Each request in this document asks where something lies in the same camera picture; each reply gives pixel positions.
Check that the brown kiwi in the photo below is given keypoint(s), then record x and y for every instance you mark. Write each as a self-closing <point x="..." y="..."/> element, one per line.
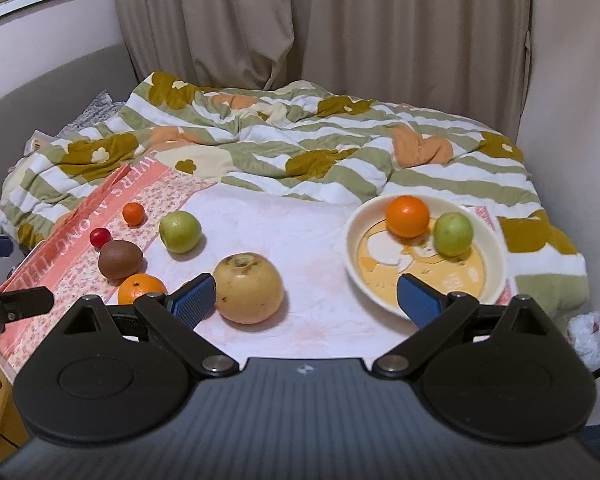
<point x="120" y="260"/>

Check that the red cherry tomato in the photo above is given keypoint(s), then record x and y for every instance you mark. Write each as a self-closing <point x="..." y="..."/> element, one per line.
<point x="100" y="237"/>

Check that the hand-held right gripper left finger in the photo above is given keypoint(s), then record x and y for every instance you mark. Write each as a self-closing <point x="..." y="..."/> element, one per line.
<point x="195" y="301"/>

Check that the white plastic bag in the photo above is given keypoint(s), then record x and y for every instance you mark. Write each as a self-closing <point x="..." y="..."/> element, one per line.
<point x="587" y="335"/>

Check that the orange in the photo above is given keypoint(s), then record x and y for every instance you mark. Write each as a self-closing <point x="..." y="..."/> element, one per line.
<point x="140" y="290"/>
<point x="406" y="216"/>

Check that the yellow pear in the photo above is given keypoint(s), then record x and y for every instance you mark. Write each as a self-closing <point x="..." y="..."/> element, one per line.
<point x="247" y="287"/>

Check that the white towel with pink border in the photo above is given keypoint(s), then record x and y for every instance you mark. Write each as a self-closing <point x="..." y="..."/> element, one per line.
<point x="305" y="220"/>

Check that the green apple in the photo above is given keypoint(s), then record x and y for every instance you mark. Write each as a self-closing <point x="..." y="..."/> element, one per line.
<point x="180" y="231"/>
<point x="452" y="234"/>

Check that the grey patterned pillow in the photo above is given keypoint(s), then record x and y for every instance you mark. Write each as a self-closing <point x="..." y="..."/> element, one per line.
<point x="92" y="110"/>

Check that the cream cartoon print bowl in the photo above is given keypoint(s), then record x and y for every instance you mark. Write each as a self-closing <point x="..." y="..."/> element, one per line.
<point x="380" y="255"/>

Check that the grey bed headboard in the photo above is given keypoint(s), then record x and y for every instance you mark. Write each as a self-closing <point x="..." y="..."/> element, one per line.
<point x="30" y="100"/>

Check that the beige curtain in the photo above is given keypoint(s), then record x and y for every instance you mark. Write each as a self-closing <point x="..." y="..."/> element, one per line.
<point x="330" y="20"/>

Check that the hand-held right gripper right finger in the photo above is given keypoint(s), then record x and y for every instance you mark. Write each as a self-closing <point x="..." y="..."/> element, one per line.
<point x="417" y="301"/>

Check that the small orange tangerine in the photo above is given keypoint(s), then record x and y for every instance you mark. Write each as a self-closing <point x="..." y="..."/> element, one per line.
<point x="133" y="213"/>

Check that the green striped floral blanket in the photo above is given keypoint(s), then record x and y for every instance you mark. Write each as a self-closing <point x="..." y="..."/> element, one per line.
<point x="280" y="150"/>

